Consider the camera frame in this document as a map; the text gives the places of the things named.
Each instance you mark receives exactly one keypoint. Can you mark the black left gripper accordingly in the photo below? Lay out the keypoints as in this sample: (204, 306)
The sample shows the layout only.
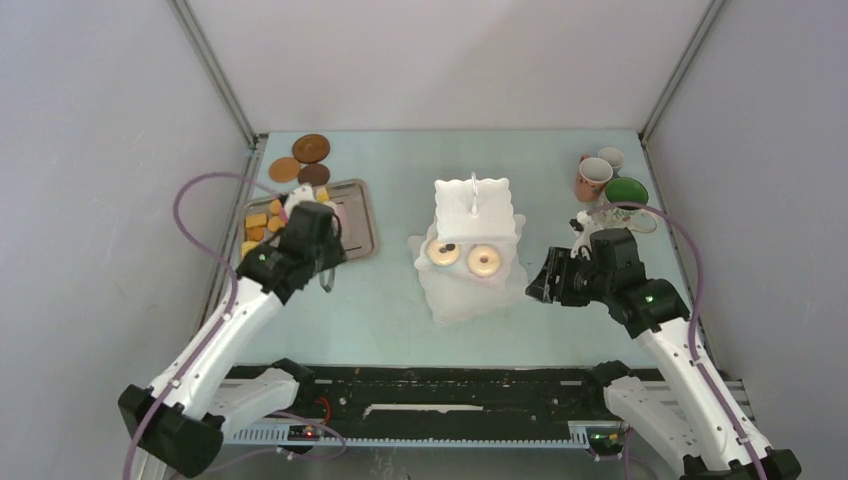
(336, 254)

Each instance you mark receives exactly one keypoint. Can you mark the dark brown round coaster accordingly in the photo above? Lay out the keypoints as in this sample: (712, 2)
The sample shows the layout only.
(311, 148)

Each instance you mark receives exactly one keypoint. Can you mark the light brown round coaster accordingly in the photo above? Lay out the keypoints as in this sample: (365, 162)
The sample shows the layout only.
(284, 169)

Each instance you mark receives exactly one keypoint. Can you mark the metal serving tray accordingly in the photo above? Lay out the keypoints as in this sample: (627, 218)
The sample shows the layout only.
(349, 199)

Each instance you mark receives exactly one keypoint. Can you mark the pink-tipped metal tongs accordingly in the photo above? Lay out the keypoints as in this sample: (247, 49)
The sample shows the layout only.
(327, 279)

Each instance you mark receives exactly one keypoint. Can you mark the yellow square cake piece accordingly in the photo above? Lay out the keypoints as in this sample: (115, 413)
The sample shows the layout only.
(258, 220)

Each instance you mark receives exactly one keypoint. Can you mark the green-inside floral mug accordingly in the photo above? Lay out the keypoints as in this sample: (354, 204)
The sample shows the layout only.
(624, 189)

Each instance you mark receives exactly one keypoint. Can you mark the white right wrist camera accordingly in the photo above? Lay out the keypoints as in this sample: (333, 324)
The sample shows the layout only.
(583, 225)

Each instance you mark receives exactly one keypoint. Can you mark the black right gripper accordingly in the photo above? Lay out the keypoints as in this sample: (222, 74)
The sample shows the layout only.
(557, 262)

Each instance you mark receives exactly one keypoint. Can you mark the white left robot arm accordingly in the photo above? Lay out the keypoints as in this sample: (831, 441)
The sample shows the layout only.
(172, 418)

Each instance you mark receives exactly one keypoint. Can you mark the small white cup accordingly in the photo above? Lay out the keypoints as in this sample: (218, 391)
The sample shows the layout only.
(614, 157)

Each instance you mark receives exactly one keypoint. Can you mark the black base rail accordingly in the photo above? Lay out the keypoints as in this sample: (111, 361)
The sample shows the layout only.
(507, 406)

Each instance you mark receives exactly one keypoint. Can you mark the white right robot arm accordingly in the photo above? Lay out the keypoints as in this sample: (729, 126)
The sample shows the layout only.
(712, 438)

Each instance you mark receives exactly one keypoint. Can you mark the pink mug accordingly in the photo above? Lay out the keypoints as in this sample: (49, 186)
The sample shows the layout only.
(592, 176)

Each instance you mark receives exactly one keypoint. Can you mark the white chocolate-hole donut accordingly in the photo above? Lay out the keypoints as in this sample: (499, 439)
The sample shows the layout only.
(442, 254)

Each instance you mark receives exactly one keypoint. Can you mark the white frosted donut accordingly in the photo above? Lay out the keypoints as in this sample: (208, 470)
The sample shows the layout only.
(483, 261)

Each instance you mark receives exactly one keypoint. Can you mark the yellow swirl roll cake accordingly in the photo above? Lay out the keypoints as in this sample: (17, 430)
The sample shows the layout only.
(246, 247)

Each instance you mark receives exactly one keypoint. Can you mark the white three-tier cake stand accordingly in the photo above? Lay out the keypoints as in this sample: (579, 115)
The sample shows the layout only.
(471, 212)

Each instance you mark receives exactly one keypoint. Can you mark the darkest brown round coaster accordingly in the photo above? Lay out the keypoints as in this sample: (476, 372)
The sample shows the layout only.
(315, 174)

